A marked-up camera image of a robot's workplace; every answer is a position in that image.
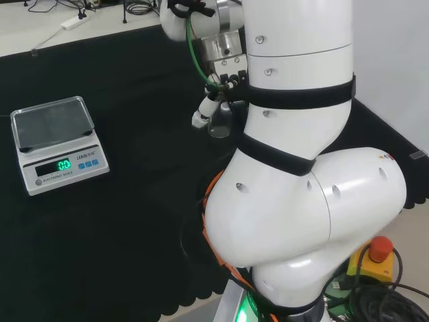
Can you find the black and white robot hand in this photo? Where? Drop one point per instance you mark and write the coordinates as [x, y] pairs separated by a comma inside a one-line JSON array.
[[207, 107]]

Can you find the white power strip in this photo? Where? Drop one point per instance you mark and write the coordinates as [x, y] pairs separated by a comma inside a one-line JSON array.
[[75, 22]]

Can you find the clear cloth clip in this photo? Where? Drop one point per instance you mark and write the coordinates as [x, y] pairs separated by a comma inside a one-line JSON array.
[[34, 52], [416, 155]]

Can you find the white electronic balance steel pan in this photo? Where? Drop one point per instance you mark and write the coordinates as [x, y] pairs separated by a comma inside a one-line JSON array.
[[58, 147]]

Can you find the black bench cloth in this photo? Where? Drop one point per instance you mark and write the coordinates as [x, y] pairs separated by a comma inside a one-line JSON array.
[[140, 188]]

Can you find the yellow stop button red cap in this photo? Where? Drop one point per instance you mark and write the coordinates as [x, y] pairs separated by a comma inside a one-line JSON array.
[[377, 258]]

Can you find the small clear glass beaker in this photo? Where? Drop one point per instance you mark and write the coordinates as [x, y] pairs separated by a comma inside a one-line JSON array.
[[220, 126]]

